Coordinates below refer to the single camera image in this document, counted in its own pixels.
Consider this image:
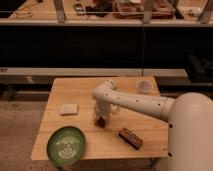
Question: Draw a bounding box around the dark red pepper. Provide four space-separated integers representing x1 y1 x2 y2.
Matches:
95 117 106 128

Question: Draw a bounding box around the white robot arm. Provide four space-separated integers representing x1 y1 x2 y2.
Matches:
92 80 213 171

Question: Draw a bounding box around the green ceramic bowl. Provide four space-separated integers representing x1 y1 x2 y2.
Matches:
46 126 86 167

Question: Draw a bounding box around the wooden table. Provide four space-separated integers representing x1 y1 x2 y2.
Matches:
31 77 168 160

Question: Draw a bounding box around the brown chocolate bar box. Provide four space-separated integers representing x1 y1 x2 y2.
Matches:
119 128 143 150

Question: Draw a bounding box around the clear plastic cup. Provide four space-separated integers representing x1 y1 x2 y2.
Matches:
136 80 153 94

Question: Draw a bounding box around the black device on shelf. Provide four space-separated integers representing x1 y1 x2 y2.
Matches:
73 3 85 16

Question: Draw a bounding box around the brown tray on shelf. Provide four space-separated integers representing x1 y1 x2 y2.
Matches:
113 0 175 19

